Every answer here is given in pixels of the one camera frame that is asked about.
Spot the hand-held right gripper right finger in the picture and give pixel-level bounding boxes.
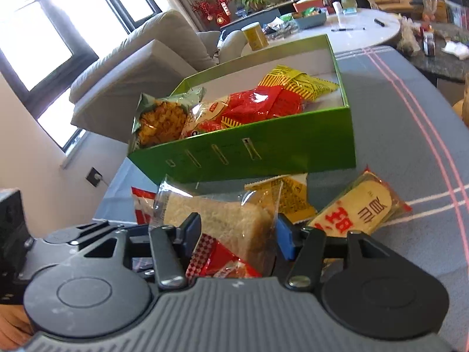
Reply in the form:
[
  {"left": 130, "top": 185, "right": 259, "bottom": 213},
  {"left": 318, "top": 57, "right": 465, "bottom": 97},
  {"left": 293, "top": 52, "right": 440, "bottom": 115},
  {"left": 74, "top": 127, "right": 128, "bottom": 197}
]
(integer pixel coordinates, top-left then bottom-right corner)
[{"left": 276, "top": 213, "right": 394, "bottom": 289}]

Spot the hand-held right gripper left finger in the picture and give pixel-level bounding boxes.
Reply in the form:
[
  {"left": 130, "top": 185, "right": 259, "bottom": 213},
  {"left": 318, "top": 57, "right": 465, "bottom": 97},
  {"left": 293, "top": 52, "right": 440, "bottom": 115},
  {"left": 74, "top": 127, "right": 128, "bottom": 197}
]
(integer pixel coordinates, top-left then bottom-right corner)
[{"left": 75, "top": 213, "right": 202, "bottom": 290}]

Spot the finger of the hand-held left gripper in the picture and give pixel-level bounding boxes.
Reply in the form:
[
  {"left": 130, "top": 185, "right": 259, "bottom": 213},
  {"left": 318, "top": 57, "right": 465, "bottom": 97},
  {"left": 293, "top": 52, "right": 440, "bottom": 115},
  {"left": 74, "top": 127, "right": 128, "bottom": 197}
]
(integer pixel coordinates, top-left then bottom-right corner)
[{"left": 31, "top": 221, "right": 127, "bottom": 265}]

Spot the clear bread slice packet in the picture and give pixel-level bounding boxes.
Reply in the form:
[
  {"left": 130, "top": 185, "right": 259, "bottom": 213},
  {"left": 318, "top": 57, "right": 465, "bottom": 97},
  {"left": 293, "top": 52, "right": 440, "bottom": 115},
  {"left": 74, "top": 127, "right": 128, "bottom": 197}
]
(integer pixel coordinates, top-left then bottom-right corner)
[{"left": 152, "top": 176, "right": 283, "bottom": 277}]

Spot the red checkered snack packet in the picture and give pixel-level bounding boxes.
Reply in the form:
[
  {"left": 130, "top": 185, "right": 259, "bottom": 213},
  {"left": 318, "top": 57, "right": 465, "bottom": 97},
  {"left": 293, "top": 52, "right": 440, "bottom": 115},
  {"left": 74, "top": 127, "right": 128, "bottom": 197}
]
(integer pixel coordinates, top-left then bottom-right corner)
[{"left": 185, "top": 234, "right": 262, "bottom": 278}]

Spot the small yellow snack packet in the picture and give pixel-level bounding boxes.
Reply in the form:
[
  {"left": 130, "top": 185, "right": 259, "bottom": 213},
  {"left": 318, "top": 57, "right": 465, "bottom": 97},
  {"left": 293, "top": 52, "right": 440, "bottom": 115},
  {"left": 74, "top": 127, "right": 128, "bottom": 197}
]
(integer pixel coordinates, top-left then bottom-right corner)
[{"left": 245, "top": 173, "right": 317, "bottom": 224}]

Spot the beige cake packet red print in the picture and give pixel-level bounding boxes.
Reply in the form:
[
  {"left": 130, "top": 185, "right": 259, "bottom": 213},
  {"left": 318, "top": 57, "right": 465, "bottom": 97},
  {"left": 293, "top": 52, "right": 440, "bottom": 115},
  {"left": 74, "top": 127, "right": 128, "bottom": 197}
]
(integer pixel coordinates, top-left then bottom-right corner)
[{"left": 307, "top": 169, "right": 413, "bottom": 236}]

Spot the green cardboard box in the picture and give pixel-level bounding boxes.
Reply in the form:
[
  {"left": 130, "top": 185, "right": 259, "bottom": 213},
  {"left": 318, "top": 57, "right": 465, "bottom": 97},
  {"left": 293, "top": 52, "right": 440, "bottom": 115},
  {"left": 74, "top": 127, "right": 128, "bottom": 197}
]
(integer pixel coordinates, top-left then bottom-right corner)
[{"left": 127, "top": 34, "right": 357, "bottom": 185}]

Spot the green bag of orange snacks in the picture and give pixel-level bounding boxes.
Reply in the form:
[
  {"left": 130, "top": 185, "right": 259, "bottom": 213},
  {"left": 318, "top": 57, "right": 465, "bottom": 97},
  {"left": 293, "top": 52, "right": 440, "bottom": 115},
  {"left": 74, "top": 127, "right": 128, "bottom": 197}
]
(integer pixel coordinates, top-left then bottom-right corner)
[{"left": 132, "top": 87, "right": 206, "bottom": 151}]

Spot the red packet of round cakes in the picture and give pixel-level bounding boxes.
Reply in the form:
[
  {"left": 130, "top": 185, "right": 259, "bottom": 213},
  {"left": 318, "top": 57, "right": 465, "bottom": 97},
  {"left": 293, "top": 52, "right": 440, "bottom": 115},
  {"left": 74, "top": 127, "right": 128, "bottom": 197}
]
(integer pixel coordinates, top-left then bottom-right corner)
[{"left": 181, "top": 85, "right": 305, "bottom": 138}]

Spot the large yellow snack packet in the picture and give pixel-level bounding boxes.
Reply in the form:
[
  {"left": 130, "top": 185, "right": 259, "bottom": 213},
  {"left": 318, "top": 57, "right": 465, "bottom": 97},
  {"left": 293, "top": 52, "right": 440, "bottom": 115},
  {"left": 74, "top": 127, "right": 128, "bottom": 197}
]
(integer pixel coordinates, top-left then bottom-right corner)
[{"left": 258, "top": 65, "right": 339, "bottom": 101}]

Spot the person's left forearm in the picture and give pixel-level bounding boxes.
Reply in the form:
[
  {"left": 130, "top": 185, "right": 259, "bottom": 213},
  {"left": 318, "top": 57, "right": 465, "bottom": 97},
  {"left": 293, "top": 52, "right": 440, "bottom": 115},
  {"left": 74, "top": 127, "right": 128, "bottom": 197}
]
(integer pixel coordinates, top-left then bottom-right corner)
[{"left": 0, "top": 304, "right": 35, "bottom": 349}]

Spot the red and white packet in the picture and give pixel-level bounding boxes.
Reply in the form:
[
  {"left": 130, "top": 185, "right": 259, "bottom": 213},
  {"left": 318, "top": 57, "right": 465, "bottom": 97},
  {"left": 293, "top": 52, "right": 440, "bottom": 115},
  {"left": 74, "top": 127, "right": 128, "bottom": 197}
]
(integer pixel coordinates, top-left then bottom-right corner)
[{"left": 131, "top": 187, "right": 159, "bottom": 225}]

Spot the blue striped tablecloth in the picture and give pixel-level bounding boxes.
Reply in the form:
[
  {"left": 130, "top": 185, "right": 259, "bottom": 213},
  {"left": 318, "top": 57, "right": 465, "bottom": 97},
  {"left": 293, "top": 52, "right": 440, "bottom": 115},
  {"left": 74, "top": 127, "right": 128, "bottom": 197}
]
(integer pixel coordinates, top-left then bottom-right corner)
[{"left": 99, "top": 46, "right": 469, "bottom": 352}]

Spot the beige sofa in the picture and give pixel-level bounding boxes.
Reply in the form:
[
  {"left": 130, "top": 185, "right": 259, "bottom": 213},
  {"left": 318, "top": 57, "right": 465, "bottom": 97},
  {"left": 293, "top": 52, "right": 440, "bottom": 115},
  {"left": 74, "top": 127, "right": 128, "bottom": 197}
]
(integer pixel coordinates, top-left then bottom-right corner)
[{"left": 69, "top": 9, "right": 244, "bottom": 143}]

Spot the yellow canister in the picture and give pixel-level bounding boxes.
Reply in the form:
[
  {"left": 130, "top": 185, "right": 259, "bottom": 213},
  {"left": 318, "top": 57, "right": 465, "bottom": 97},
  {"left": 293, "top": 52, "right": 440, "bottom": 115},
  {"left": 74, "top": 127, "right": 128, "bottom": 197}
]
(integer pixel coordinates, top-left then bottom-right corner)
[{"left": 241, "top": 23, "right": 269, "bottom": 52}]

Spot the pile of dark wrappers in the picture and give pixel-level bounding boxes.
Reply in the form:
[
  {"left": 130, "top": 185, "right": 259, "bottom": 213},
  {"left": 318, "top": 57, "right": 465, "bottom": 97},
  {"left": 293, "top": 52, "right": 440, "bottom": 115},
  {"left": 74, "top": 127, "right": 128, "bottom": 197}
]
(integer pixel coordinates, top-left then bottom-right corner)
[{"left": 264, "top": 16, "right": 294, "bottom": 41}]

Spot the dark framed window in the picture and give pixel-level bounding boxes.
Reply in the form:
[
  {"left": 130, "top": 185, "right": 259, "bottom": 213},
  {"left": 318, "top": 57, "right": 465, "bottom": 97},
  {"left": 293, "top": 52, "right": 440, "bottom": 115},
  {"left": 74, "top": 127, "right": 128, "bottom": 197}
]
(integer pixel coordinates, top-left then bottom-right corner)
[{"left": 0, "top": 0, "right": 165, "bottom": 155}]

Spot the blue basin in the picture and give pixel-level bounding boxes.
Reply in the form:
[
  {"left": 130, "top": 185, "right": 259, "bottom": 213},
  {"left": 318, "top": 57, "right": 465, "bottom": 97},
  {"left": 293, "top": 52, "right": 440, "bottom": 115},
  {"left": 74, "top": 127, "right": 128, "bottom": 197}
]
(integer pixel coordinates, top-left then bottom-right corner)
[{"left": 291, "top": 9, "right": 328, "bottom": 29}]

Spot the white round table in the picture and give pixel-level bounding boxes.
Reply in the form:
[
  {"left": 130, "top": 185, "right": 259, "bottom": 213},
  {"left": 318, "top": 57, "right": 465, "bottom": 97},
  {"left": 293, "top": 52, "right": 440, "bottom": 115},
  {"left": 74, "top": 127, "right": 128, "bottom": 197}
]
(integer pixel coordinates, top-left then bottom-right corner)
[{"left": 240, "top": 7, "right": 401, "bottom": 57}]

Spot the red flower decoration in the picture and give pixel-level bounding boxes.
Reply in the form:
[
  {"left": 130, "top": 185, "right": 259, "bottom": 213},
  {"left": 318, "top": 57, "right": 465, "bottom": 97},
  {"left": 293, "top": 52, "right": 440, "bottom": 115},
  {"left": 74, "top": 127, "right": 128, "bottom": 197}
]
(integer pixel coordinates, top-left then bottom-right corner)
[{"left": 191, "top": 0, "right": 235, "bottom": 27}]

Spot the dark side table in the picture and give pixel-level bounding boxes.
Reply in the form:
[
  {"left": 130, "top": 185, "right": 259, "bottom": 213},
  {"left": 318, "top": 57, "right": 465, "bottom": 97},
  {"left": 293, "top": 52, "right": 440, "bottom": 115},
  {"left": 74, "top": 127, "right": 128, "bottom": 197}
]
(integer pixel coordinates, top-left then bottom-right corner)
[{"left": 397, "top": 22, "right": 469, "bottom": 85}]

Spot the orange box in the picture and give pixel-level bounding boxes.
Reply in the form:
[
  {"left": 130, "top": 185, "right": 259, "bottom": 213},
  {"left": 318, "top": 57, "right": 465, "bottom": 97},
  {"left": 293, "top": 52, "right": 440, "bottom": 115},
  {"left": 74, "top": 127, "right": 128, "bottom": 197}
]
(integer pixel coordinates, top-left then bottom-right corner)
[{"left": 292, "top": 0, "right": 325, "bottom": 12}]

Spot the clear plastic bag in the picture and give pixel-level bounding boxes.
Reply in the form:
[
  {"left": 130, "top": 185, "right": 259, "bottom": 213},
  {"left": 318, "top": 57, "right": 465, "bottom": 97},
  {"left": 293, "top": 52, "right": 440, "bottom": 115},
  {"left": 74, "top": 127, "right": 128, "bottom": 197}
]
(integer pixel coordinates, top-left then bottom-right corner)
[{"left": 397, "top": 16, "right": 421, "bottom": 56}]

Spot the open cardboard box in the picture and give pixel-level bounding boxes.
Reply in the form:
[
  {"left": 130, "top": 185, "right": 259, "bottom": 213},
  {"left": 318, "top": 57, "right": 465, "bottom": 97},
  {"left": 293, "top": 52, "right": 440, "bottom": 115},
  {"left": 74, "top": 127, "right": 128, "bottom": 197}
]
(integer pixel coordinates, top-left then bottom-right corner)
[{"left": 364, "top": 0, "right": 414, "bottom": 14}]

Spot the white tissue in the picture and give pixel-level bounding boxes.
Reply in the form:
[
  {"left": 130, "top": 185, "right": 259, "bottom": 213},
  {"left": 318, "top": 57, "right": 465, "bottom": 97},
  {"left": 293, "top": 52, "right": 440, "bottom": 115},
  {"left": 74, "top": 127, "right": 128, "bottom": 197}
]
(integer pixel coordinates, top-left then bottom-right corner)
[{"left": 441, "top": 40, "right": 469, "bottom": 60}]

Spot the clear storage box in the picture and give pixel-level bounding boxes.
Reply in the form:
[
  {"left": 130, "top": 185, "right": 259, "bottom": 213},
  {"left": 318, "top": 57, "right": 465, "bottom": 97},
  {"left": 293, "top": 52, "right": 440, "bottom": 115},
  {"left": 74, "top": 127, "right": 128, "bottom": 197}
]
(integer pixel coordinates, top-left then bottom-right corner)
[{"left": 445, "top": 0, "right": 469, "bottom": 26}]

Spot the wall socket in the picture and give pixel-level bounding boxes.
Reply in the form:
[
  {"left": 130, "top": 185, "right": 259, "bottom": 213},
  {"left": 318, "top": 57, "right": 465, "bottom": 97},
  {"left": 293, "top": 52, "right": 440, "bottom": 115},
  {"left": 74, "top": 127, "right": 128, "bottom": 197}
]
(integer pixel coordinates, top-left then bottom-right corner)
[{"left": 85, "top": 167, "right": 104, "bottom": 187}]

